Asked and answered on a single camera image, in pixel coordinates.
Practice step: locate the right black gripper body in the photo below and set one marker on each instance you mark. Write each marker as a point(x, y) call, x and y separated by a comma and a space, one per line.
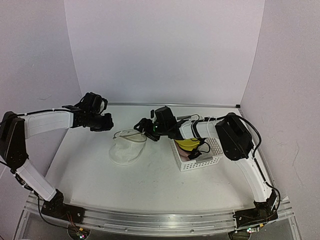
point(160, 129)

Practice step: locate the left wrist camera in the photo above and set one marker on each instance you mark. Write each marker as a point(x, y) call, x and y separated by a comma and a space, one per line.
point(103, 106)

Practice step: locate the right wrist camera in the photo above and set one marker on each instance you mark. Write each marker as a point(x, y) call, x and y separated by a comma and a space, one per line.
point(152, 116)

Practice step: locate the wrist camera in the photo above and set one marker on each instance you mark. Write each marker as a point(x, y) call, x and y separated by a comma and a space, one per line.
point(103, 106)
point(152, 116)

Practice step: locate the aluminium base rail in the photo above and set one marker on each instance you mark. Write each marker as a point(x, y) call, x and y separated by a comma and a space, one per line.
point(188, 224)

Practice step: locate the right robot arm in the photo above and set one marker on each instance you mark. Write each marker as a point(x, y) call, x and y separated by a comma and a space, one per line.
point(191, 136)

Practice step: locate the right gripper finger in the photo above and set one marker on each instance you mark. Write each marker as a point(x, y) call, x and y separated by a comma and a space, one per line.
point(152, 136)
point(144, 125)

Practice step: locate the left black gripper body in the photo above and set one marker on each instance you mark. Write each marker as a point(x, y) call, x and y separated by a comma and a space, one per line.
point(97, 125)

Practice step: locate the white mesh laundry bag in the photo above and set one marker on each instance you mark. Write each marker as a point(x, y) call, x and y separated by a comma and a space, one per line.
point(127, 147)

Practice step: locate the white perforated plastic basket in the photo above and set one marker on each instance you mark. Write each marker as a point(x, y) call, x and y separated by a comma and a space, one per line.
point(192, 154)

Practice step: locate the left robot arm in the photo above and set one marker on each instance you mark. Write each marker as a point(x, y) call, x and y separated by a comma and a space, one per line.
point(21, 148)

